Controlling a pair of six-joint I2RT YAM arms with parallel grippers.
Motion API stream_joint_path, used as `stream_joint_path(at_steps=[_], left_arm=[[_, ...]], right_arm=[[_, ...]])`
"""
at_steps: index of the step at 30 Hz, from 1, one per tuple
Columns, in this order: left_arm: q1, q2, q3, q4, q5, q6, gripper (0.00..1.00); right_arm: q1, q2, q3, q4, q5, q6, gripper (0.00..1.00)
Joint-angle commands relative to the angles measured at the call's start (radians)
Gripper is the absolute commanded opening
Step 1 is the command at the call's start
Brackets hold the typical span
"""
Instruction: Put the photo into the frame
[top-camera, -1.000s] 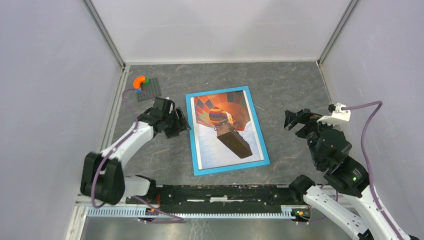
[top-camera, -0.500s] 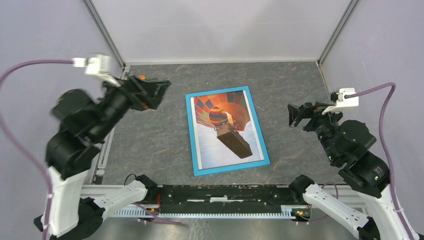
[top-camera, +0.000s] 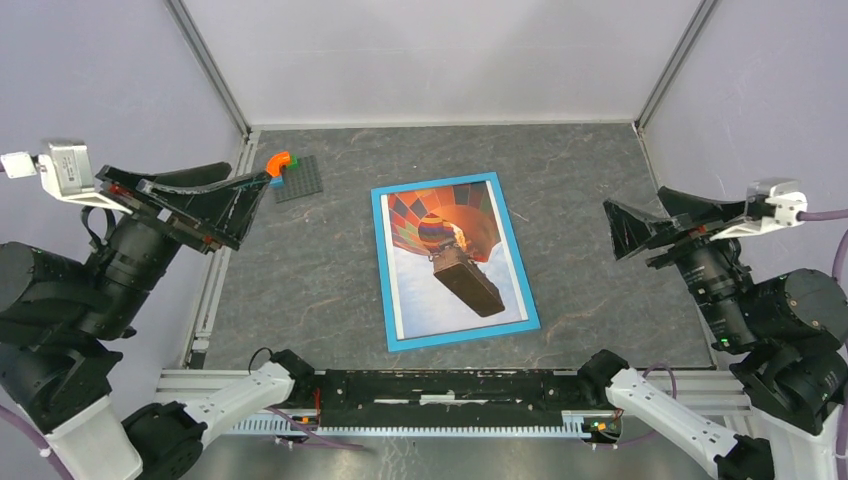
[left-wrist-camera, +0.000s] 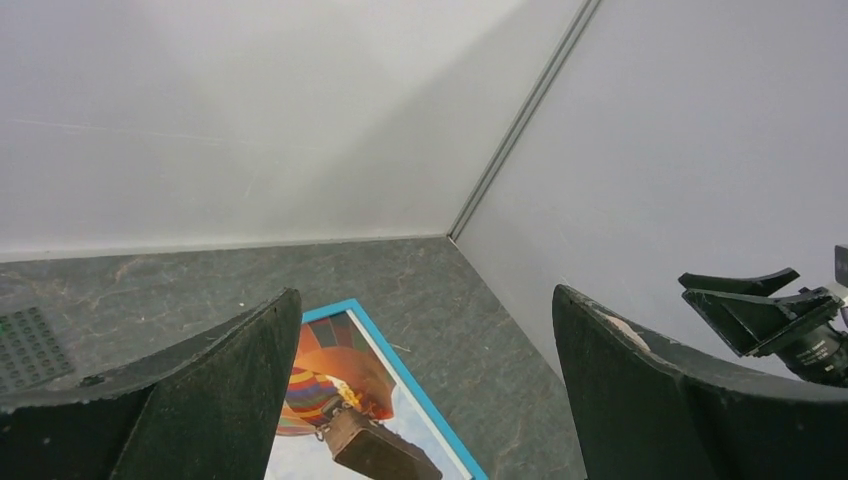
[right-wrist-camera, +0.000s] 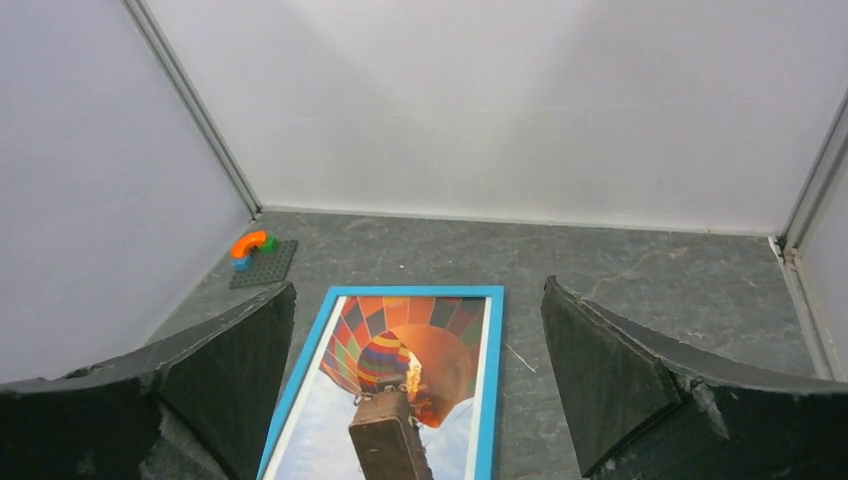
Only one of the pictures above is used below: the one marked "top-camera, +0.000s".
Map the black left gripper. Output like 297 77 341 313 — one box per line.
80 158 278 332

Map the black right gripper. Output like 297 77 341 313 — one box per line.
601 183 757 344

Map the hot air balloon photo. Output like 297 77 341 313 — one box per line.
378 180 531 341

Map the light wooden picture frame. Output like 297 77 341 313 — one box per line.
370 172 542 354

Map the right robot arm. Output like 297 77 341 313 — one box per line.
577 179 847 479

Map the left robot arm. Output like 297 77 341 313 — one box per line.
1 162 316 479

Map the orange curved toy block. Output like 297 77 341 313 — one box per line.
265 151 293 178

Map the grey building block baseplate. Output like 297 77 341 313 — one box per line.
270 155 323 203

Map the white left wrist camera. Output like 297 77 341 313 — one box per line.
1 139 131 214

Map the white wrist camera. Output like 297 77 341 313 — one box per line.
710 178 808 241
1 139 131 214

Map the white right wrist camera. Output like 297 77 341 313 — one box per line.
710 178 808 241

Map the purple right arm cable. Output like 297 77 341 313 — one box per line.
596 208 848 478

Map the aluminium rail with cable comb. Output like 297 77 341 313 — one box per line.
154 369 753 439

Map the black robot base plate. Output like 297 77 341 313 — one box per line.
250 367 645 429

